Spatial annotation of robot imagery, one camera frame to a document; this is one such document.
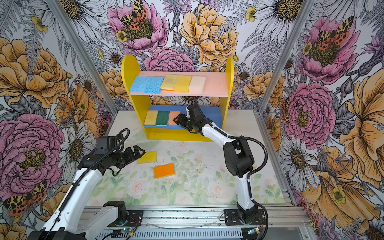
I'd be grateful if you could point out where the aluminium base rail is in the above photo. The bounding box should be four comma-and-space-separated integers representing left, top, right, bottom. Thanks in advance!
53, 205, 313, 240

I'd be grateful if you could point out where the yellow shelf with coloured boards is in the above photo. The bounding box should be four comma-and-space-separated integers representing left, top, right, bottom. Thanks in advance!
121, 55, 235, 142

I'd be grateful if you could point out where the bright yellow sponge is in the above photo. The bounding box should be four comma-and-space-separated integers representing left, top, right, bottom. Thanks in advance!
137, 151, 157, 164

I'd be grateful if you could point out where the dark green scouring pad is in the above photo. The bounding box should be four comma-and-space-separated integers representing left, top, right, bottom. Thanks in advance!
156, 111, 170, 127

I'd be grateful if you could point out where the aluminium frame post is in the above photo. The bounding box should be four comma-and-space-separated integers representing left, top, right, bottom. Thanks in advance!
258, 0, 315, 115
47, 1, 119, 116

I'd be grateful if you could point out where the blue cellulose sponge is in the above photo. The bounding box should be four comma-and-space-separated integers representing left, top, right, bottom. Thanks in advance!
145, 77, 164, 94
130, 76, 150, 93

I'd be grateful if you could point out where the pale pink sponge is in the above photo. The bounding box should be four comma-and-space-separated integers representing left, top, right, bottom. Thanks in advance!
189, 76, 206, 94

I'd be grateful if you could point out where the peach pink sponge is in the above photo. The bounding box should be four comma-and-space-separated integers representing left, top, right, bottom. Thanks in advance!
168, 111, 181, 126

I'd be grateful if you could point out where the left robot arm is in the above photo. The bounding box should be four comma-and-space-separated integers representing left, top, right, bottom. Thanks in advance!
27, 146, 146, 240

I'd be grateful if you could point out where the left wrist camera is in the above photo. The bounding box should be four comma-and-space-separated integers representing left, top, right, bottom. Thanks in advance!
95, 136, 117, 155

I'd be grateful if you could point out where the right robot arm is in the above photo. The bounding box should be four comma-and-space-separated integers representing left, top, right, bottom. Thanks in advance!
173, 104, 258, 224

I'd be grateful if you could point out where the aluminium frame post right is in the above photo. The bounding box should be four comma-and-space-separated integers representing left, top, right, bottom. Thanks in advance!
258, 0, 315, 115

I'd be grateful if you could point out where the dull yellow sponge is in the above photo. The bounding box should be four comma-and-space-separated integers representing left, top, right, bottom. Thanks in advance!
161, 75, 178, 91

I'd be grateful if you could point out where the aluminium frame post left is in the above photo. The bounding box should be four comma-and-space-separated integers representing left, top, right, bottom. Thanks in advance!
47, 1, 119, 116

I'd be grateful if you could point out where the yellow sponge with green back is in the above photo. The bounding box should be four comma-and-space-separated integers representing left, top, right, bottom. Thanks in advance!
144, 111, 159, 126

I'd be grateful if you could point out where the orange sponge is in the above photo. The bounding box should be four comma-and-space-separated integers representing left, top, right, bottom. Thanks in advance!
154, 163, 175, 179

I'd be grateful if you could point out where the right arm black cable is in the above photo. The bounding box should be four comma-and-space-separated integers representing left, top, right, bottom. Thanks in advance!
194, 100, 269, 240

